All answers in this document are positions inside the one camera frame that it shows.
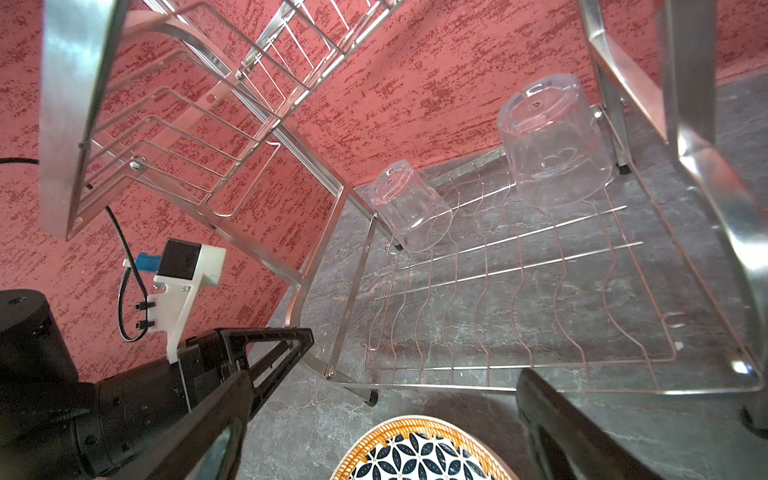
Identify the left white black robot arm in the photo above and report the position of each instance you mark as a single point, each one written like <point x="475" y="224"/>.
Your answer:
<point x="162" y="420"/>

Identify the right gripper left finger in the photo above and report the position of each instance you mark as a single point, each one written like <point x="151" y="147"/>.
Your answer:
<point x="206" y="443"/>

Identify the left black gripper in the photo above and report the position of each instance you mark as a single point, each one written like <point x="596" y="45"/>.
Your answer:
<point x="208" y="359"/>

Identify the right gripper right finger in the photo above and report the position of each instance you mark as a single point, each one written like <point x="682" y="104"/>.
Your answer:
<point x="566" y="444"/>

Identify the clear glass cup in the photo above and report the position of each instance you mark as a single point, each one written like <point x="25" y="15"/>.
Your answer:
<point x="555" y="149"/>
<point x="416" y="214"/>

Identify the steel two-tier dish rack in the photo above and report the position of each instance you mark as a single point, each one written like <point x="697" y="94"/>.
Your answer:
<point x="655" y="284"/>

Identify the white patterned deep plate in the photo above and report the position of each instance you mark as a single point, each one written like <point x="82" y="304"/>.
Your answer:
<point x="420" y="447"/>

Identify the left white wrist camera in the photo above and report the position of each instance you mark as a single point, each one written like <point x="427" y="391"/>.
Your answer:
<point x="169" y="284"/>

